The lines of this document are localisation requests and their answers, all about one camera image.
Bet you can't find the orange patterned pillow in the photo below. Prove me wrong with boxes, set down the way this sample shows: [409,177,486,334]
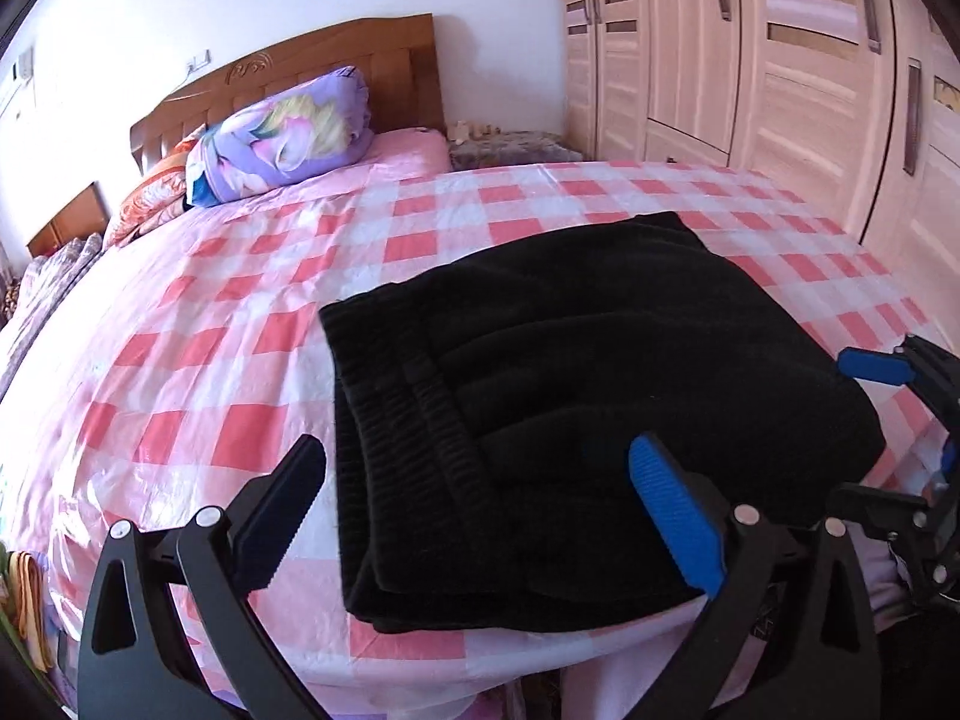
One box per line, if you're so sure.
[103,124,207,248]

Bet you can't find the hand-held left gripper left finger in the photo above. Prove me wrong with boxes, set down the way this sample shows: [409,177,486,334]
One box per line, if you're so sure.
[79,433,331,720]

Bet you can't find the pink checkered sheet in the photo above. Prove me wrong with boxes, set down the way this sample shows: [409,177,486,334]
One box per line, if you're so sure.
[0,161,953,698]

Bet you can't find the floral bedding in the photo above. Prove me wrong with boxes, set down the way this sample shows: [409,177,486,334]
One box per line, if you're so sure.
[0,232,106,398]

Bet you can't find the orange striped cloth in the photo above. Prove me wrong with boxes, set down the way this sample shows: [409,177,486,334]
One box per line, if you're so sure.
[6,549,62,674]

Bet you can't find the black pants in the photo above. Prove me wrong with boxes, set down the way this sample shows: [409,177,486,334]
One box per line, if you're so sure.
[319,211,887,635]

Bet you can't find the small wooden headboard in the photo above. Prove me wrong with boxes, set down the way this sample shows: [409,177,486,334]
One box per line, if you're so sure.
[26,181,110,257]

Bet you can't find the purple folded quilt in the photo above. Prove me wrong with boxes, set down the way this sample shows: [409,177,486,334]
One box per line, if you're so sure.
[184,67,374,207]

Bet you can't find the light wooden wardrobe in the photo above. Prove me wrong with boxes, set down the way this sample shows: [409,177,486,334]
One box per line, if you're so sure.
[556,0,960,331]

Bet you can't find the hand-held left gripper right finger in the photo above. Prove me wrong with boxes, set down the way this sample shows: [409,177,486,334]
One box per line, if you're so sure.
[627,431,878,720]

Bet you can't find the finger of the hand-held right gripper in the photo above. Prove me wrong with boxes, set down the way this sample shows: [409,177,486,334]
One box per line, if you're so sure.
[837,334,960,410]
[829,439,960,541]

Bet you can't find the pink bed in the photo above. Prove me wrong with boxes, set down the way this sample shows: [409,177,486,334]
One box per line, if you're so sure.
[97,127,452,248]

